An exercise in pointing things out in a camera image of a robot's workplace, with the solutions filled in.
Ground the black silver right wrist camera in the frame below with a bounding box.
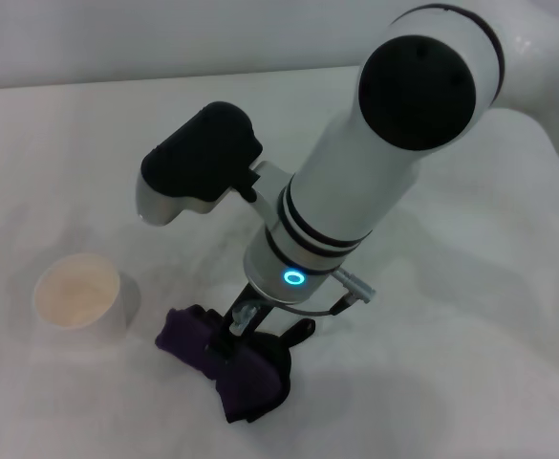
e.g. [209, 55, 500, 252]
[135, 100, 285, 227]

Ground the white paper cup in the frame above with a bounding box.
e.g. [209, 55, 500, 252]
[32, 252, 143, 339]

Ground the purple and black rag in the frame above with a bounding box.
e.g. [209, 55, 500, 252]
[154, 305, 318, 425]

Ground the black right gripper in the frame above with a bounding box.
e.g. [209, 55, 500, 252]
[211, 282, 283, 358]

